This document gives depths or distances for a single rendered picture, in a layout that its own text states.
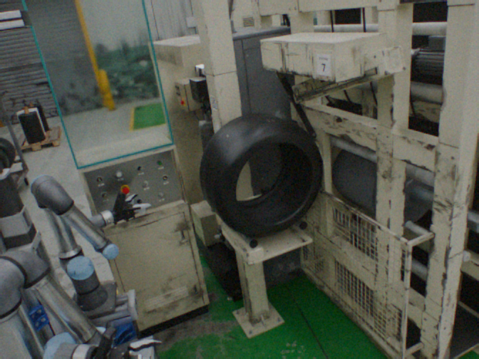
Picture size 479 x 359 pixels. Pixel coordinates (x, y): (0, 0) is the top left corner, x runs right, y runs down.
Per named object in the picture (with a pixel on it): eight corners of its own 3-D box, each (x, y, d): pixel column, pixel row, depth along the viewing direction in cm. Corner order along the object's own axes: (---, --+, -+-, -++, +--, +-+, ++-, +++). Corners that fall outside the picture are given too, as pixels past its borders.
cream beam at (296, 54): (261, 70, 194) (258, 40, 188) (304, 61, 202) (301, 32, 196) (334, 83, 142) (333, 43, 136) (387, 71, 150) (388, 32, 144)
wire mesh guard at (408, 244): (300, 268, 257) (292, 173, 229) (303, 266, 258) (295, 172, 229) (401, 366, 180) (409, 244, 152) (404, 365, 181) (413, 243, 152)
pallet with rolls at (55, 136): (23, 140, 817) (10, 106, 786) (61, 131, 840) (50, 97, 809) (15, 156, 713) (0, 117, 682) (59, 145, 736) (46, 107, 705)
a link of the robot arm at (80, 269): (79, 296, 179) (70, 273, 173) (70, 283, 188) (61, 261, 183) (102, 283, 185) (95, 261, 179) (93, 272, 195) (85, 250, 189)
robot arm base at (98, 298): (75, 314, 182) (68, 298, 178) (79, 294, 196) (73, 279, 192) (107, 306, 185) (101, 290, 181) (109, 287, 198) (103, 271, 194)
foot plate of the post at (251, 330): (232, 313, 269) (232, 308, 267) (266, 298, 277) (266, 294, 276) (248, 338, 246) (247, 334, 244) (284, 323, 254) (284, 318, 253)
